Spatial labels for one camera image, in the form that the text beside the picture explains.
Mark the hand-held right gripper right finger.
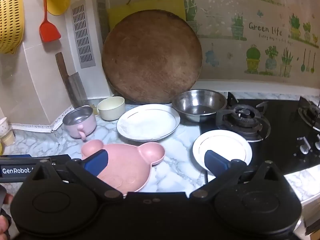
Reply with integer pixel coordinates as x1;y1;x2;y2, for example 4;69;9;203
189;149;288;202

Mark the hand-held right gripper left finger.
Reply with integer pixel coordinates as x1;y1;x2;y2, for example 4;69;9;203
25;149;124;203

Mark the small white plate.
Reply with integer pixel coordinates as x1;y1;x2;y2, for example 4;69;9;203
192;129;253;172

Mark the pink bear-shaped plate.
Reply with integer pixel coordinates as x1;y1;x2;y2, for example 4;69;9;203
81;139;166;192

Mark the pink pot with steel lining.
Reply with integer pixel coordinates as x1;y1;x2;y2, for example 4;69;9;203
62;105;97;139

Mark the cream bowl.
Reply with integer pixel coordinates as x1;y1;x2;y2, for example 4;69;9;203
97;96;125;122

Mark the stainless steel bowl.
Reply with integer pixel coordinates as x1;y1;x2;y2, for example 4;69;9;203
172;89;228;122

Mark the large white plate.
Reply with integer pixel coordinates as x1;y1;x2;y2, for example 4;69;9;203
116;104;181;142

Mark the person's left hand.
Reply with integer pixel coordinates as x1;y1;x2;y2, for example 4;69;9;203
0;192;13;240

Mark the beige cup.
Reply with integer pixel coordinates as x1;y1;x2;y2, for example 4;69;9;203
0;130;16;147

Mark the gas burner with pan support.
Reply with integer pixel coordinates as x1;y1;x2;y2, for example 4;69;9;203
297;96;320;132
216;101;272;143

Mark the white perforated trim strip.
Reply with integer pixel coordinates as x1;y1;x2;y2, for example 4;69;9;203
11;102;75;132

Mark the round wooden cutting board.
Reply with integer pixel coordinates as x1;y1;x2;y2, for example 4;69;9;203
101;12;203;105

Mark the wide grey vent plate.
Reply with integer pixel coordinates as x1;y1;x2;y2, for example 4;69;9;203
72;4;96;69

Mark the red spatula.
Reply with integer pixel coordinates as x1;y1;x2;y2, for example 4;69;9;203
39;0;62;42

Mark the narrow grey vent plate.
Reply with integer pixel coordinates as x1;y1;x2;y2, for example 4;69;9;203
96;0;110;39

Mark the yellow plastic colander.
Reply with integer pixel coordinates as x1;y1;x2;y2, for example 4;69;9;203
0;0;25;54

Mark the yellow cutting board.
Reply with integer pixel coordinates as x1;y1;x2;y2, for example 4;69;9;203
107;0;187;33

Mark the yellow plastic ladle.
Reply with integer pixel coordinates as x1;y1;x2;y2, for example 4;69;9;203
46;0;71;16

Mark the steel cleaver wooden handle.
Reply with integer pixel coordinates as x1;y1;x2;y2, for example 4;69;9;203
55;52;88;108

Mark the plant print wall sticker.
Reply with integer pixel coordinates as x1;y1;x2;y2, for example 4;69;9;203
184;0;320;79

